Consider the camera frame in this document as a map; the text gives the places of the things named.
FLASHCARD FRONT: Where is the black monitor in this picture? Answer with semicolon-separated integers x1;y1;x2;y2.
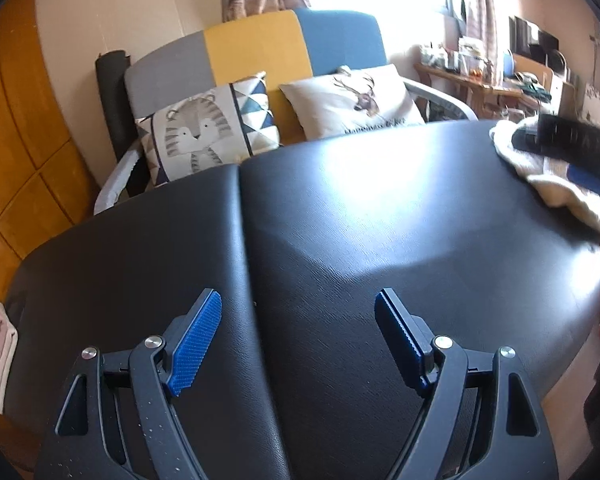
509;15;560;61

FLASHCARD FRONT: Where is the deer print cushion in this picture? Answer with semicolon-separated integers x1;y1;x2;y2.
279;64;426;142

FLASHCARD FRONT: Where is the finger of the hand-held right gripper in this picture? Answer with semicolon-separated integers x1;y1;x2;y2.
566;164;600;203
511;114;600;171

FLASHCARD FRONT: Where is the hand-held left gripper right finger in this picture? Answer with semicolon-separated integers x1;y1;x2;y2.
374;287;561;480

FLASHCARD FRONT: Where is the tiger print cushion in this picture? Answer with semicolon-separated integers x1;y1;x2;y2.
135;71;282;187

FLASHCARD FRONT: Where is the cream knitted sweater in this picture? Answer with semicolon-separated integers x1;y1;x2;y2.
489;117;600;238

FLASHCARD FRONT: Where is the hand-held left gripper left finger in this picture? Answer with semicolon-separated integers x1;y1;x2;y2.
34;287;224;480

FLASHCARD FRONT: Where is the grey yellow blue sofa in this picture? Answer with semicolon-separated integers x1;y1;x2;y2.
94;9;478;216

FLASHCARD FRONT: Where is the white drawer cabinet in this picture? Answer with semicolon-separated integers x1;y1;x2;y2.
549;49;577;117

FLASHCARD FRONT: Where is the cluttered wooden shelf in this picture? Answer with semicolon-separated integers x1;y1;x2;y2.
414;35;556;121

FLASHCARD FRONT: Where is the black rolled mat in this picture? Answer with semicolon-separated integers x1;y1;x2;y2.
95;50;148;196

